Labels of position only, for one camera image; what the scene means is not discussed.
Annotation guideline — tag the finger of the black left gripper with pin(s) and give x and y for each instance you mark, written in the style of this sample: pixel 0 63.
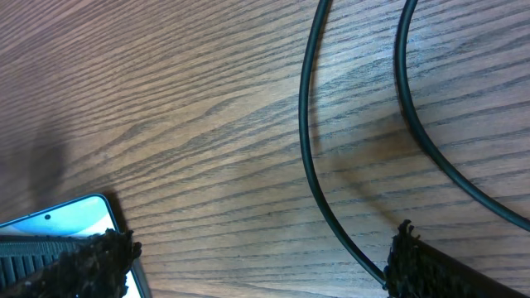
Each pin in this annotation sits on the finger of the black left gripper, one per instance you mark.
pixel 21 256

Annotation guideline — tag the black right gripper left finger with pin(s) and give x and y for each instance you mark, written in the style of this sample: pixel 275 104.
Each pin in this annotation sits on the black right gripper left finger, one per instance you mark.
pixel 97 269

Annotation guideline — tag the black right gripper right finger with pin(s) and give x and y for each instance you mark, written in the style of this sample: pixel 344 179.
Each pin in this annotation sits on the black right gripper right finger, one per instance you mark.
pixel 418 270

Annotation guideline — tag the blue Galaxy smartphone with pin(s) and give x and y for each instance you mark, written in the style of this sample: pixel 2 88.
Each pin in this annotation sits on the blue Galaxy smartphone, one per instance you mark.
pixel 78 218

